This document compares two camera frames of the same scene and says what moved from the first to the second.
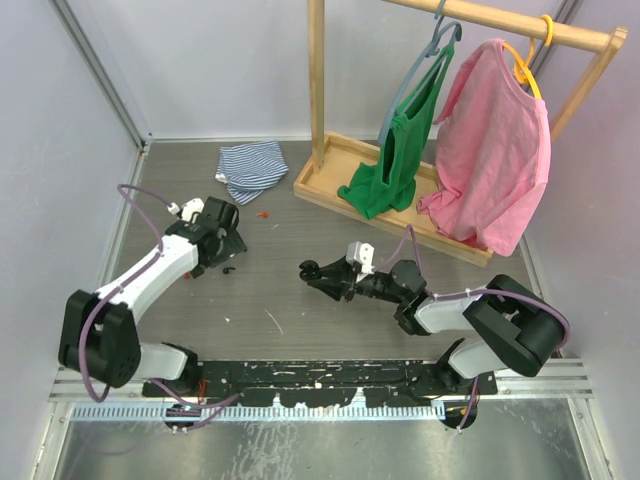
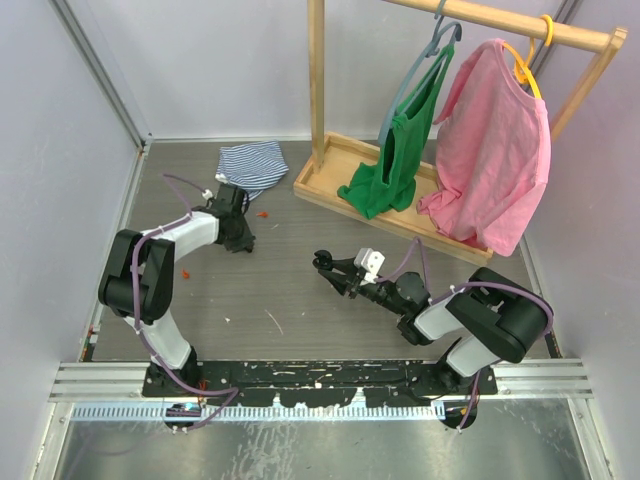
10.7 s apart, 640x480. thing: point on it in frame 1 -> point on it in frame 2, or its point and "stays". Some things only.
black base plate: x=385 y=383 stays
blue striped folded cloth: x=248 y=169 stays
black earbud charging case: x=309 y=270 -> x=323 y=260
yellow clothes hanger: x=522 y=72 stays
